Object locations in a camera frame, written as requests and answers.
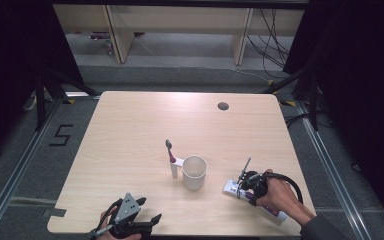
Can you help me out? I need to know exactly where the person's left hand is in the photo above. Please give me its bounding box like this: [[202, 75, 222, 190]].
[[94, 207, 143, 240]]

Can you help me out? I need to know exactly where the aluminium floor rail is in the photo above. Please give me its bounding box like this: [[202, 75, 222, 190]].
[[0, 95, 65, 240], [294, 99, 375, 240]]

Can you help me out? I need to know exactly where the black floor cable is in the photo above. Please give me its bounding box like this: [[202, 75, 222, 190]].
[[284, 112, 312, 128]]

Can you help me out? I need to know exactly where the white purple toothpaste tube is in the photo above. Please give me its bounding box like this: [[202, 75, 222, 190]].
[[222, 178, 289, 225]]

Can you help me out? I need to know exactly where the black metal stand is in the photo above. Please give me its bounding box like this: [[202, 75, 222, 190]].
[[262, 65, 320, 132], [34, 66, 98, 132]]

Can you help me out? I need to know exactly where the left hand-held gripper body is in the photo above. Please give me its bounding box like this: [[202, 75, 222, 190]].
[[107, 192, 154, 240]]

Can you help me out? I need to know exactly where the pink grey toothbrush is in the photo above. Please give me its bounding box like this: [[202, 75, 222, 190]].
[[165, 139, 178, 165]]

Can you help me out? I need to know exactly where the black curtain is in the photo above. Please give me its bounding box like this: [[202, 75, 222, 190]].
[[282, 0, 384, 229], [0, 0, 97, 168]]

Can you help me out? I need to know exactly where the white cup with toothbrush holder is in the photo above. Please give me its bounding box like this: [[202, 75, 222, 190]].
[[169, 154, 209, 192]]

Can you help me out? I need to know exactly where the white cable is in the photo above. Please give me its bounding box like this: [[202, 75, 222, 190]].
[[22, 94, 38, 112]]

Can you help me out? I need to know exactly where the bundle of black cables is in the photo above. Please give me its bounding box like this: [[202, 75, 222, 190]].
[[245, 8, 292, 80]]

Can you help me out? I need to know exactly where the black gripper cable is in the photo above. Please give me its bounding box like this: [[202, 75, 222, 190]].
[[262, 171, 305, 205], [89, 198, 124, 240]]

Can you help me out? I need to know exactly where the person's right hand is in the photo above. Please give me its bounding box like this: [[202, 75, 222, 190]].
[[255, 168, 316, 227]]

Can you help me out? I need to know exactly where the beige wooden furniture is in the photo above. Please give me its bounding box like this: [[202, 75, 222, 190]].
[[52, 3, 307, 66]]

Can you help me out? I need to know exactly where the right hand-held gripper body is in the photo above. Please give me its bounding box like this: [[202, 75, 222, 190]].
[[241, 157, 270, 201]]

